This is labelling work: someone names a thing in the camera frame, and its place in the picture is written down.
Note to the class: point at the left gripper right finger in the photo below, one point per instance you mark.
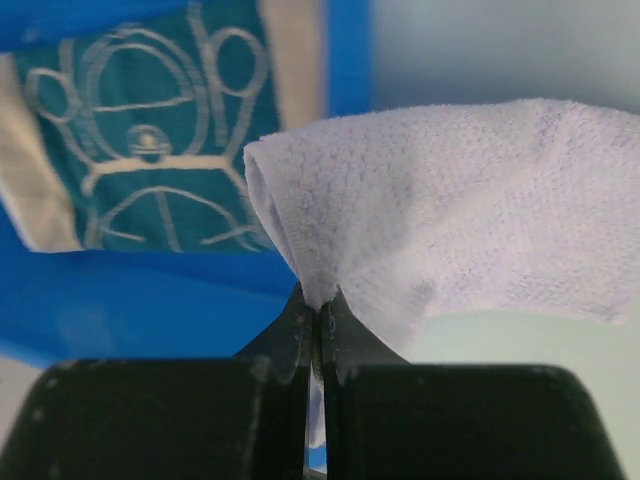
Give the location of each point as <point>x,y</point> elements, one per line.
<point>389,419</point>

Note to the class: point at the teal beige Doraemon towel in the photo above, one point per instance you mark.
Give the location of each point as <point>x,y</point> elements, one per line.
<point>132,139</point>

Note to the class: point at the blue plastic bin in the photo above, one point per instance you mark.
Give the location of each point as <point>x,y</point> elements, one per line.
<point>103,303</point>

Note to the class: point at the white lavender towel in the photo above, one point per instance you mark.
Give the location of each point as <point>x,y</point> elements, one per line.
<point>525,206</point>

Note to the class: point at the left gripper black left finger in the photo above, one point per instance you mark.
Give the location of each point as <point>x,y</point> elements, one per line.
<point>241,417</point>

